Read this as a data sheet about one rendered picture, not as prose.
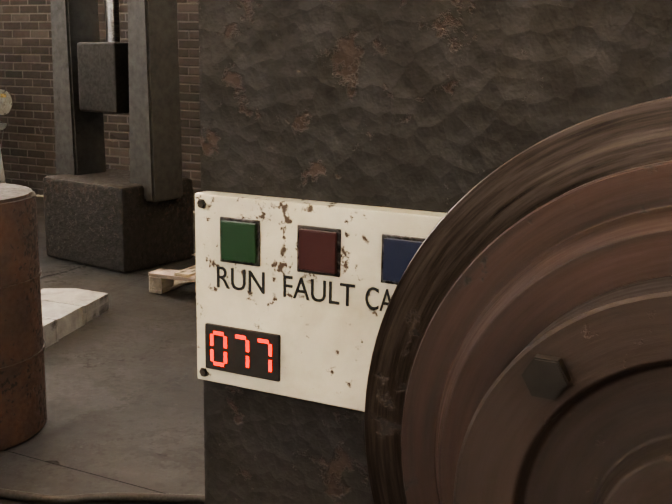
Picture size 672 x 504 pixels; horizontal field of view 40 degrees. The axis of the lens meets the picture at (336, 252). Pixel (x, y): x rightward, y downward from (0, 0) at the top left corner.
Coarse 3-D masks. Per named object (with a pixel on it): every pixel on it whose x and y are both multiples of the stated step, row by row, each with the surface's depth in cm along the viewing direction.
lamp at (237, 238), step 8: (224, 224) 82; (232, 224) 82; (240, 224) 82; (248, 224) 81; (224, 232) 83; (232, 232) 82; (240, 232) 82; (248, 232) 81; (224, 240) 83; (232, 240) 82; (240, 240) 82; (248, 240) 82; (224, 248) 83; (232, 248) 83; (240, 248) 82; (248, 248) 82; (224, 256) 83; (232, 256) 83; (240, 256) 82; (248, 256) 82
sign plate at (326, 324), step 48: (288, 240) 80; (240, 288) 83; (288, 288) 81; (336, 288) 79; (384, 288) 77; (288, 336) 82; (336, 336) 80; (240, 384) 85; (288, 384) 83; (336, 384) 81
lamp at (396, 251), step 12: (384, 240) 76; (396, 240) 75; (408, 240) 75; (384, 252) 76; (396, 252) 75; (408, 252) 75; (384, 264) 76; (396, 264) 76; (384, 276) 76; (396, 276) 76
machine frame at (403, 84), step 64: (256, 0) 80; (320, 0) 77; (384, 0) 75; (448, 0) 72; (512, 0) 70; (576, 0) 68; (640, 0) 66; (256, 64) 81; (320, 64) 78; (384, 64) 76; (448, 64) 73; (512, 64) 71; (576, 64) 69; (640, 64) 67; (256, 128) 82; (320, 128) 79; (384, 128) 77; (448, 128) 74; (512, 128) 72; (256, 192) 83; (320, 192) 80; (384, 192) 78; (448, 192) 75; (256, 448) 88; (320, 448) 85
